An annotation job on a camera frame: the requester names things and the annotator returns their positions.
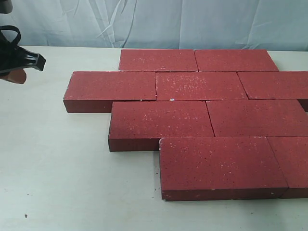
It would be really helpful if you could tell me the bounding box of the red second row brick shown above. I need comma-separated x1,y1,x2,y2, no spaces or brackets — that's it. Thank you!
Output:
206,100,308,137

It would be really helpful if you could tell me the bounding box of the red brick under leaning brick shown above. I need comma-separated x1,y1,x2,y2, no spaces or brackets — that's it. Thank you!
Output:
119,49,198,72

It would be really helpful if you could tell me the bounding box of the red third row right brick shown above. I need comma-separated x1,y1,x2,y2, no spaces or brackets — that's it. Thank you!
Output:
237,71,308,112

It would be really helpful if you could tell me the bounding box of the red back row right brick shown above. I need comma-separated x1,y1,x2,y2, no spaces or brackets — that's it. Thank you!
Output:
194,50,278,72

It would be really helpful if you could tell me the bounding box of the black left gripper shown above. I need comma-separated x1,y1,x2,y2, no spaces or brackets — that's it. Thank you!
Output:
0,26,46,84

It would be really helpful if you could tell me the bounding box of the white fabric backdrop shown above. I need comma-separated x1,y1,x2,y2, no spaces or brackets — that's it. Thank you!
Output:
0,0,308,51

